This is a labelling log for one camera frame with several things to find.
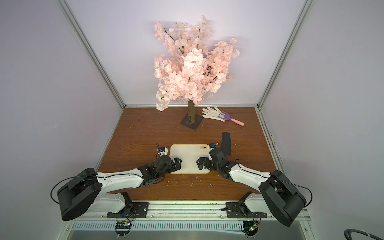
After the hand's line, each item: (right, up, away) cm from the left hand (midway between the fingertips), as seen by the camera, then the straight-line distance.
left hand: (178, 163), depth 87 cm
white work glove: (+26, +30, +28) cm, 49 cm away
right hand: (+15, +3, 0) cm, 15 cm away
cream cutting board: (+6, +3, +8) cm, 11 cm away
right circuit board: (+37, -26, -17) cm, 48 cm away
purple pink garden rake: (+34, +28, +24) cm, 50 cm away
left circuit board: (-26, -28, -14) cm, 41 cm away
